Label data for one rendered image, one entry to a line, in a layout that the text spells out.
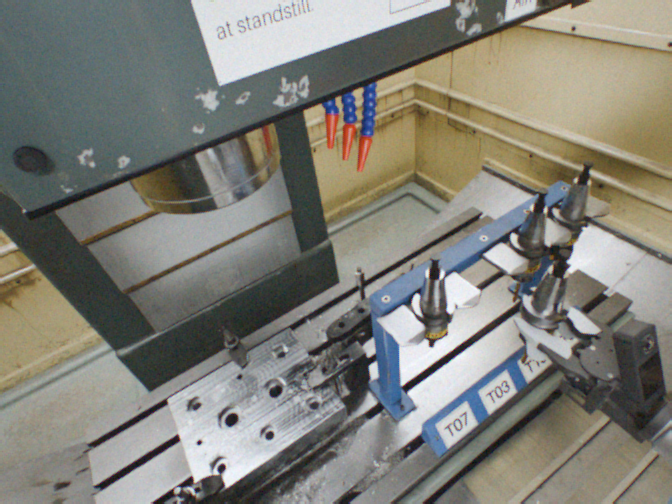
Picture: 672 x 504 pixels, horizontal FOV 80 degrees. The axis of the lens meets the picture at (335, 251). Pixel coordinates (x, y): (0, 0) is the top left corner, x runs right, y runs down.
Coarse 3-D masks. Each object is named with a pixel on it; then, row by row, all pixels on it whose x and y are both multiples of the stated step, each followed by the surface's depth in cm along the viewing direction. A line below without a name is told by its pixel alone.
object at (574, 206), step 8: (576, 184) 67; (584, 184) 67; (568, 192) 69; (576, 192) 68; (584, 192) 67; (568, 200) 69; (576, 200) 68; (584, 200) 68; (560, 208) 72; (568, 208) 70; (576, 208) 69; (584, 208) 69; (568, 216) 70; (576, 216) 70; (584, 216) 70
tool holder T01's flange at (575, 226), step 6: (558, 204) 74; (552, 210) 73; (558, 210) 73; (588, 210) 72; (552, 216) 73; (558, 216) 72; (588, 216) 71; (558, 222) 72; (564, 222) 71; (570, 222) 70; (576, 222) 70; (582, 222) 70; (570, 228) 71; (576, 228) 71; (576, 234) 71
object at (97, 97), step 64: (0, 0) 14; (64, 0) 15; (128, 0) 16; (0, 64) 15; (64, 64) 16; (128, 64) 18; (192, 64) 19; (320, 64) 22; (384, 64) 25; (0, 128) 16; (64, 128) 18; (128, 128) 19; (192, 128) 21; (256, 128) 23; (64, 192) 19
